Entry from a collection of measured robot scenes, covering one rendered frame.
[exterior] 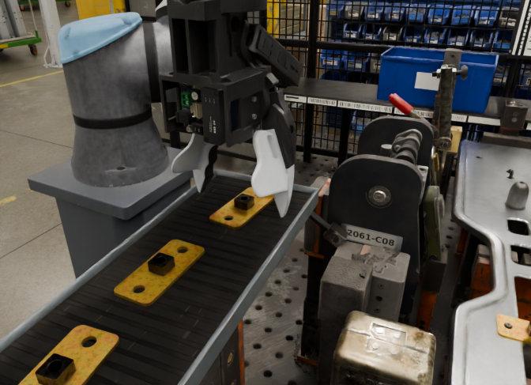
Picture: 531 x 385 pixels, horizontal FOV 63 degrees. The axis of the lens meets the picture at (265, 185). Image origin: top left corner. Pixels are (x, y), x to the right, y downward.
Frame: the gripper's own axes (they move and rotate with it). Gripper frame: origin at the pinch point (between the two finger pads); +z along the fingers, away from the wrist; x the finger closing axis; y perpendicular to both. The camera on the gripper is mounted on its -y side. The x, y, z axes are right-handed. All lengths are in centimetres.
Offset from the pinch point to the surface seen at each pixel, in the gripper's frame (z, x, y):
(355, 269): 7.9, 12.0, -4.0
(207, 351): 1.2, 8.9, 18.1
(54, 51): 97, -581, -374
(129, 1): 2, -223, -198
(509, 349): 17.7, 29.0, -11.2
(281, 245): 1.4, 7.2, 4.5
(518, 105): 10, 24, -90
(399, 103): 5, 2, -57
